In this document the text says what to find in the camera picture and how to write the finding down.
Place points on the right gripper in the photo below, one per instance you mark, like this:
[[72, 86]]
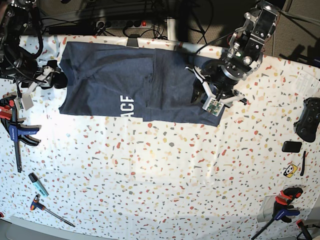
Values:
[[48, 76]]

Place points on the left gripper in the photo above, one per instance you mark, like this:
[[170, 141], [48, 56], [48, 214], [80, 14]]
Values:
[[213, 88]]

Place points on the blue T-shirt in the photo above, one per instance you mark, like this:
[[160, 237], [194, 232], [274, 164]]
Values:
[[118, 81]]

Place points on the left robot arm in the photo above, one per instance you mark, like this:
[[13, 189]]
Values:
[[245, 53]]

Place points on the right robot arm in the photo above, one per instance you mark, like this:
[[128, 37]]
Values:
[[18, 64]]

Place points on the blue black bar clamp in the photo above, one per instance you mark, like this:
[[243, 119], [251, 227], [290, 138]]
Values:
[[14, 128]]

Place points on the white power strip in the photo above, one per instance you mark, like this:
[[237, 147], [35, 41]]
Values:
[[120, 24]]

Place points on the teal highlighter marker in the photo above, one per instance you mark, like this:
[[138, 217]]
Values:
[[38, 185]]

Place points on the small black case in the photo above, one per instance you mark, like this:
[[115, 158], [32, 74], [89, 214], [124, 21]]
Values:
[[291, 147]]

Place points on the white paper sheet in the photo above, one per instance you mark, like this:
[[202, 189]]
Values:
[[307, 85]]

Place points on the black game controller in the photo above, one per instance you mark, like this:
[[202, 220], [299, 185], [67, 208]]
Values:
[[307, 125]]

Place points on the yellow cartoon sticker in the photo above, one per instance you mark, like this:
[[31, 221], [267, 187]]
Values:
[[290, 170]]

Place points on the black pen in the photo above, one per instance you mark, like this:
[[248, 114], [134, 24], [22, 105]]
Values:
[[303, 164]]

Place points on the clear plastic piece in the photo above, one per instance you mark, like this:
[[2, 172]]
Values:
[[266, 210]]

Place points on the blue bar clamp right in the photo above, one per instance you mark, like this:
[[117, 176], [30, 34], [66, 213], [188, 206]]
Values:
[[283, 208]]

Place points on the red black clamp corner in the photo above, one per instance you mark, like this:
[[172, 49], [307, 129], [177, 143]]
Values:
[[304, 230]]

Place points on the white table leg post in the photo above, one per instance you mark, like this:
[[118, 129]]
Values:
[[171, 27]]

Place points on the black table bracket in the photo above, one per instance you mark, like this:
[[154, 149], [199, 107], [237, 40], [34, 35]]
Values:
[[132, 40]]

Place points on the orange blue T-handle screwdriver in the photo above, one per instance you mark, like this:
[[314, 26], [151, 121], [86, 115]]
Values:
[[35, 204]]

